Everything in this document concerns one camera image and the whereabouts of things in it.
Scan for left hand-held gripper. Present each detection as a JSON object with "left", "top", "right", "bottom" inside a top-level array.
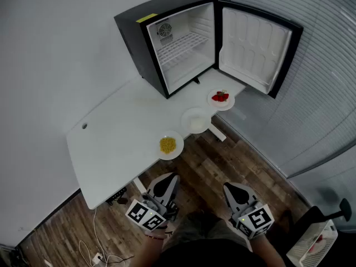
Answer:
[{"left": 125, "top": 172, "right": 180, "bottom": 232}]

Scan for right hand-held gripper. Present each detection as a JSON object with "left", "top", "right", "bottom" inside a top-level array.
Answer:
[{"left": 223, "top": 181, "right": 275, "bottom": 240}]

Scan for white plate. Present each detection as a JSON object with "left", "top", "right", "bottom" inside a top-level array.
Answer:
[
  {"left": 207, "top": 88, "right": 236, "bottom": 111},
  {"left": 155, "top": 130, "right": 185, "bottom": 161},
  {"left": 181, "top": 107, "right": 214, "bottom": 135}
]

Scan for white tofu block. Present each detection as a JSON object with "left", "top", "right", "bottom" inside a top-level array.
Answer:
[{"left": 189, "top": 115, "right": 208, "bottom": 130}]

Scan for red strawberries food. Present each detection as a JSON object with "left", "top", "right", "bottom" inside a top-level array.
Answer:
[{"left": 211, "top": 90, "right": 230, "bottom": 103}]

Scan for black mini fridge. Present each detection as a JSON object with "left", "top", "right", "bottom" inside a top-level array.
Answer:
[{"left": 113, "top": 0, "right": 304, "bottom": 100}]

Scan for person's right forearm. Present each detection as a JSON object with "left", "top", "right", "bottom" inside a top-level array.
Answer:
[{"left": 249, "top": 236, "right": 287, "bottom": 267}]

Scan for person's left forearm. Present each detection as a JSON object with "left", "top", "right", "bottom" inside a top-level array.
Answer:
[{"left": 130, "top": 229, "right": 168, "bottom": 267}]

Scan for white wire grid rack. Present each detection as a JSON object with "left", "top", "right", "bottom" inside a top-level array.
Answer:
[{"left": 155, "top": 32, "right": 209, "bottom": 65}]

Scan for grey fan vent cover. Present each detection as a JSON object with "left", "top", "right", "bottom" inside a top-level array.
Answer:
[{"left": 157, "top": 22, "right": 175, "bottom": 43}]

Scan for white table leg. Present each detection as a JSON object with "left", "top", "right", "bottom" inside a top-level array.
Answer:
[
  {"left": 207, "top": 122, "right": 228, "bottom": 142},
  {"left": 132, "top": 176, "right": 148, "bottom": 196}
]

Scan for beige wrist watch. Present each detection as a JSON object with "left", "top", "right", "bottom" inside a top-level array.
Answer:
[{"left": 247, "top": 231, "right": 270, "bottom": 242}]

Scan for black desk control panel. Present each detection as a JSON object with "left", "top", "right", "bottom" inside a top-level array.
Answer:
[{"left": 105, "top": 187, "right": 129, "bottom": 206}]

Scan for person's black shirt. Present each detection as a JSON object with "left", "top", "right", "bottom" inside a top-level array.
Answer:
[{"left": 160, "top": 238, "right": 279, "bottom": 267}]

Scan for black office chair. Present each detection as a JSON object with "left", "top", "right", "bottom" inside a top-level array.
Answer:
[{"left": 274, "top": 197, "right": 353, "bottom": 261}]

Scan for white perforated basket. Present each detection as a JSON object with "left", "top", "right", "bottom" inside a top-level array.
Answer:
[{"left": 286, "top": 219, "right": 339, "bottom": 267}]

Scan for white window blinds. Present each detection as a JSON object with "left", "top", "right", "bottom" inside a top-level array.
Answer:
[{"left": 215, "top": 0, "right": 356, "bottom": 179}]

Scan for yellow warning label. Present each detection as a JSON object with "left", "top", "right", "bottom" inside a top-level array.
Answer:
[{"left": 135, "top": 13, "right": 159, "bottom": 24}]

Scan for red beaded bracelet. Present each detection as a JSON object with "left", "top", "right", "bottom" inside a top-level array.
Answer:
[{"left": 144, "top": 231, "right": 167, "bottom": 240}]

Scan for white power cable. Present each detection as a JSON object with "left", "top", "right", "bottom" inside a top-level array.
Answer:
[{"left": 78, "top": 207, "right": 112, "bottom": 265}]

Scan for black floor cable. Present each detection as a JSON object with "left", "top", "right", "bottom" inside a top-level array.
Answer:
[{"left": 105, "top": 255, "right": 135, "bottom": 264}]

